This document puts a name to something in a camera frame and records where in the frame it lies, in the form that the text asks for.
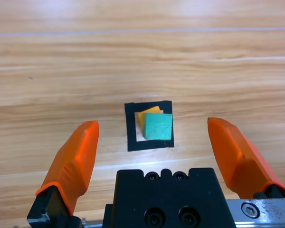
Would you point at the yellow wooden cube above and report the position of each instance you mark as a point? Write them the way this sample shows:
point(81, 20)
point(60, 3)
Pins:
point(147, 112)

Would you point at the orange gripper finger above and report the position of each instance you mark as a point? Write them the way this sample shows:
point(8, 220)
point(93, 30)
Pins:
point(73, 161)
point(240, 156)

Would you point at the green wooden cube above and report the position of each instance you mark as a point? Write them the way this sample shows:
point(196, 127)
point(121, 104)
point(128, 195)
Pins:
point(158, 127)

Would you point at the black tape square outline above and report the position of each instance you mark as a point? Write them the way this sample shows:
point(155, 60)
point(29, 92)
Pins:
point(130, 142)

